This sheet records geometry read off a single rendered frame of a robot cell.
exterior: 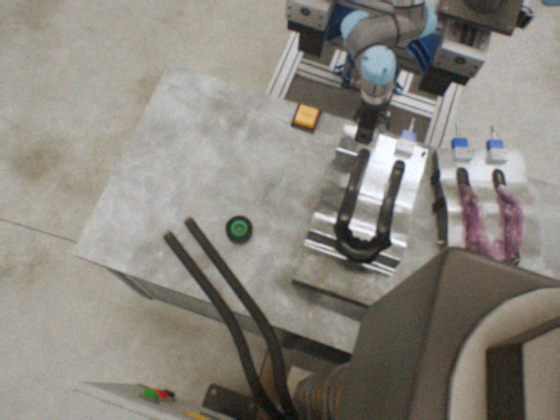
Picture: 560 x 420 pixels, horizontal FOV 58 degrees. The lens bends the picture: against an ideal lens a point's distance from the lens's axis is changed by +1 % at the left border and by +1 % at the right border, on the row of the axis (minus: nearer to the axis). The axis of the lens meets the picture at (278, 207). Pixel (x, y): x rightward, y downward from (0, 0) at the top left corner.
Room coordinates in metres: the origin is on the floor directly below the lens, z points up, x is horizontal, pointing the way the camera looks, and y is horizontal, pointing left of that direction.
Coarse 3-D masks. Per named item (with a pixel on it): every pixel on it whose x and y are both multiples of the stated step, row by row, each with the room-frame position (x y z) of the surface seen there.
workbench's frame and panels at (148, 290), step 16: (112, 272) 0.33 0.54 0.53; (144, 288) 0.32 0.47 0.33; (160, 288) 0.30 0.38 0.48; (176, 304) 0.30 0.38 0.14; (192, 304) 0.28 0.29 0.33; (208, 304) 0.26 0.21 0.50; (240, 320) 0.23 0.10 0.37; (288, 336) 0.18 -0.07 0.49; (304, 352) 0.16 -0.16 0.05; (320, 352) 0.15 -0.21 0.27; (336, 352) 0.14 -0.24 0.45
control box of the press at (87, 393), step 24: (96, 384) -0.01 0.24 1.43; (120, 384) -0.01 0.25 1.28; (144, 384) -0.01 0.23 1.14; (72, 408) -0.04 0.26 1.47; (96, 408) -0.04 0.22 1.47; (120, 408) -0.04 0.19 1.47; (144, 408) -0.04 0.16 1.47; (168, 408) -0.04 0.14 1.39; (192, 408) -0.04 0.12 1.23; (216, 408) -0.08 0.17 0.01; (240, 408) -0.08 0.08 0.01
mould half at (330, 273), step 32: (352, 128) 0.76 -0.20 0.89; (352, 160) 0.66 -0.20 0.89; (384, 160) 0.67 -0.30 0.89; (416, 160) 0.68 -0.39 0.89; (384, 192) 0.57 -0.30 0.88; (416, 192) 0.58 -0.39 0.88; (320, 224) 0.43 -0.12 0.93; (352, 224) 0.44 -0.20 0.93; (320, 256) 0.37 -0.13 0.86; (384, 256) 0.37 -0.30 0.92; (320, 288) 0.28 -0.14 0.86; (352, 288) 0.28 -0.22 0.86; (384, 288) 0.29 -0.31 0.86
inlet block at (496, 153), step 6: (492, 126) 0.84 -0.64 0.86; (492, 132) 0.81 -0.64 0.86; (492, 138) 0.79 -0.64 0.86; (486, 144) 0.78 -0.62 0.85; (492, 144) 0.77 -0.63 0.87; (498, 144) 0.77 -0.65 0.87; (492, 150) 0.74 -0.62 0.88; (498, 150) 0.74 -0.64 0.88; (504, 150) 0.74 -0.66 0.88; (492, 156) 0.72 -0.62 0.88; (498, 156) 0.72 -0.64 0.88; (504, 156) 0.72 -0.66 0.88; (492, 162) 0.71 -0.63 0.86; (498, 162) 0.71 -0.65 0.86; (504, 162) 0.71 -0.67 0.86
